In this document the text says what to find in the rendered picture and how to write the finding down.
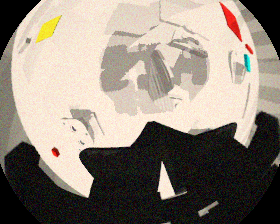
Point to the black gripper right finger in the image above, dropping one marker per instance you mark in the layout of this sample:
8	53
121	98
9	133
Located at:
182	152

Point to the teal rectangular block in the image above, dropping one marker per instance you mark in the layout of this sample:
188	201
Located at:
246	61

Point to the yellow flat plate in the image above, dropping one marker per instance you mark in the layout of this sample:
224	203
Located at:
48	29

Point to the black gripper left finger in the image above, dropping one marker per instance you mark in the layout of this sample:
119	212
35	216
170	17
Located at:
143	158

